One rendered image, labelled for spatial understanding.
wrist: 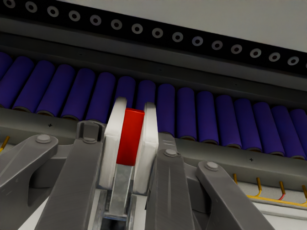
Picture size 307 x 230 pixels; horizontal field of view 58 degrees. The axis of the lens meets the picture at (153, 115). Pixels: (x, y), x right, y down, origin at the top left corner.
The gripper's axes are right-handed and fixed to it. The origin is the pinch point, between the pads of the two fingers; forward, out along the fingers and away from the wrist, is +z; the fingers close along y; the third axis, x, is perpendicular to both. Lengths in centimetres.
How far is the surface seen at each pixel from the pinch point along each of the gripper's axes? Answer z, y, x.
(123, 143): 0.3, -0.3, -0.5
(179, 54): 13.7, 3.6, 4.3
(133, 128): 0.4, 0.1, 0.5
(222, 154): 5.1, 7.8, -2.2
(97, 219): 1.0, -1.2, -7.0
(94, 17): 13.1, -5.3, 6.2
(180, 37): 13.2, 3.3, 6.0
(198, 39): 13.1, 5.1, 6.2
